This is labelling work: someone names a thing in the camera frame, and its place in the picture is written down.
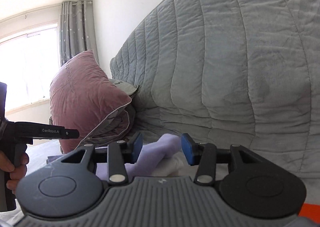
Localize red envelope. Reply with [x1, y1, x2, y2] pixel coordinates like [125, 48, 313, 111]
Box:
[299, 203, 320, 220]

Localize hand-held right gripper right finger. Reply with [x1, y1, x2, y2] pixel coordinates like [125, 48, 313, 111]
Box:
[181, 133, 260, 185]

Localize folded white garment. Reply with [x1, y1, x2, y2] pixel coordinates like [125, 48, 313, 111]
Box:
[152, 152, 198, 177]

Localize grey quilted headboard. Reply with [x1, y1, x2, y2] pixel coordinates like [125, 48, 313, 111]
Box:
[110, 0, 320, 202]

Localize folded grey pink quilt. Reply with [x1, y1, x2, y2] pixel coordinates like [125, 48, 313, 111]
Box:
[49, 79, 140, 147]

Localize grey patterned curtain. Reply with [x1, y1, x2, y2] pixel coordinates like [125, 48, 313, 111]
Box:
[58, 0, 99, 67]

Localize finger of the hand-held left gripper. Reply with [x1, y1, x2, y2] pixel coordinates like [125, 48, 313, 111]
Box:
[62, 129, 80, 140]

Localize person's left hand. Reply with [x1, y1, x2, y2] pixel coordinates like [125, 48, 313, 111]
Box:
[0, 151, 29, 194]

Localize pink velvet pillow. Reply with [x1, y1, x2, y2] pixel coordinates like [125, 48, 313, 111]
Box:
[49, 50, 133, 154]

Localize bed with grey sheet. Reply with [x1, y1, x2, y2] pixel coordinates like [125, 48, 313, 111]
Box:
[0, 139, 320, 227]

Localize purple pants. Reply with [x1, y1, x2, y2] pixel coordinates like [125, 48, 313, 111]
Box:
[47, 134, 183, 180]

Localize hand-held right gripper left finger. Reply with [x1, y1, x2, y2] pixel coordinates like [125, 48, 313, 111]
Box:
[61, 132, 143, 185]

